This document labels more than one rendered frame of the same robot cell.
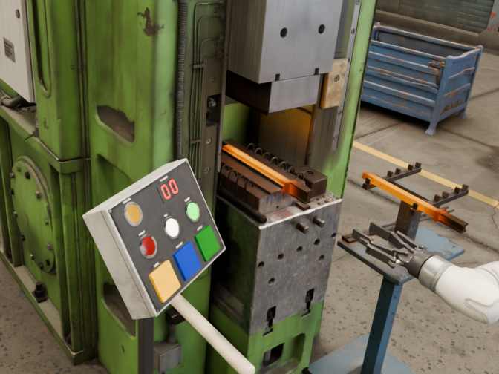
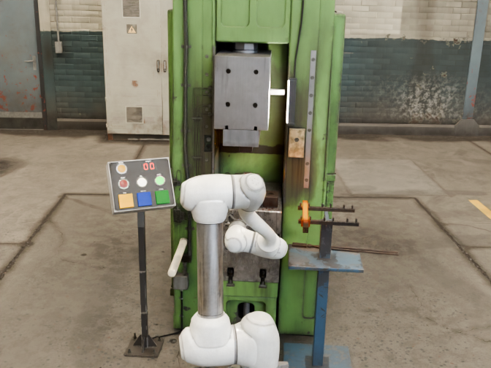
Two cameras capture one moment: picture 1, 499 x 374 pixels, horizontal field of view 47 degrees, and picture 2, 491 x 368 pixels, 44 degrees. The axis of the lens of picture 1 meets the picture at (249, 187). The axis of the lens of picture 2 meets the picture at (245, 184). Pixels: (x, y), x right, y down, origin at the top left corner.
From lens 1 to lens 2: 2.52 m
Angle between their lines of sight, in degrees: 41
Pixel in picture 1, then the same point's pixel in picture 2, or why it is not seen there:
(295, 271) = not seen: hidden behind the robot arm
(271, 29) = (218, 101)
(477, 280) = (234, 229)
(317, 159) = (291, 191)
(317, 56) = (254, 119)
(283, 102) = (232, 141)
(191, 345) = not seen: hidden behind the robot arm
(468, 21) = not seen: outside the picture
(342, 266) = (389, 313)
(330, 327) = (330, 336)
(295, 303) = (250, 273)
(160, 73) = (175, 118)
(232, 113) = (267, 160)
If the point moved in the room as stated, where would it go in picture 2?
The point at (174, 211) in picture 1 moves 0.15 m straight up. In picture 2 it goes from (147, 176) to (146, 150)
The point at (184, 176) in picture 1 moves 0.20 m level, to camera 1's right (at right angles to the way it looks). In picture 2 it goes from (162, 164) to (185, 171)
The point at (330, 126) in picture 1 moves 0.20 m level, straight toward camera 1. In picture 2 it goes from (299, 171) to (274, 177)
